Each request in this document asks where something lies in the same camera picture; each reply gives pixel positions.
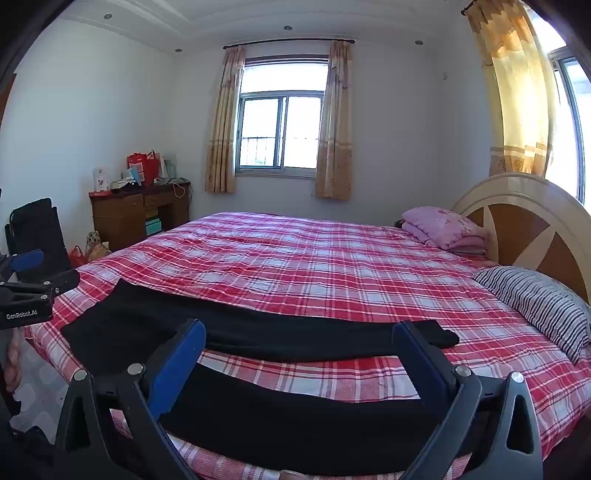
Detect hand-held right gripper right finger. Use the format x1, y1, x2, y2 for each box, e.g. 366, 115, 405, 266
392, 320, 544, 480

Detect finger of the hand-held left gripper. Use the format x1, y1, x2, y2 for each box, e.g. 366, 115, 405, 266
0, 269, 81, 302
0, 249, 45, 283

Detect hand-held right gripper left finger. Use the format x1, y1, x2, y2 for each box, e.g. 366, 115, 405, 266
54, 318, 207, 480

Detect black pants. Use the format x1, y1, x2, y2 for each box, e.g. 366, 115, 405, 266
60, 278, 462, 476

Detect person's left hand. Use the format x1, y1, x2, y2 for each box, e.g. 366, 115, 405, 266
0, 330, 24, 394

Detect patterned shopping bag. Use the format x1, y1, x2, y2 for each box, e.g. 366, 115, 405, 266
85, 231, 112, 262

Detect brown wooden desk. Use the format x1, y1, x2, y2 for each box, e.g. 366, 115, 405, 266
89, 181, 191, 252

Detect striped pillow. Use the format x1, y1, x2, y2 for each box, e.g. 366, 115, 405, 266
472, 265, 591, 365

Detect pink folded blanket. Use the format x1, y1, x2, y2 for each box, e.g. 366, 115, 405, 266
401, 206, 490, 254

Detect red gift bag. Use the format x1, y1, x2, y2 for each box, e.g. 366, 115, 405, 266
127, 151, 160, 187

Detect bed with red plaid sheet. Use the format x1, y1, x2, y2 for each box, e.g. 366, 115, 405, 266
23, 211, 591, 480

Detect cream and wood headboard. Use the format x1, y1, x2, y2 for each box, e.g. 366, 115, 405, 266
450, 173, 591, 305

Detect beige floral curtain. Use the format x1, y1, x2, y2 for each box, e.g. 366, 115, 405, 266
204, 45, 247, 195
315, 41, 355, 200

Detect sliding window with bars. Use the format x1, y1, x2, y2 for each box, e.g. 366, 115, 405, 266
235, 58, 327, 179

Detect large side window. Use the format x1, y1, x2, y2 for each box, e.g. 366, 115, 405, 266
547, 44, 591, 205

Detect yellow patterned curtain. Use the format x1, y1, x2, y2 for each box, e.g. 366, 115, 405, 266
464, 0, 555, 179

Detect dark curtain rod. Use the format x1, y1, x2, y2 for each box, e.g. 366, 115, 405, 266
223, 40, 356, 51

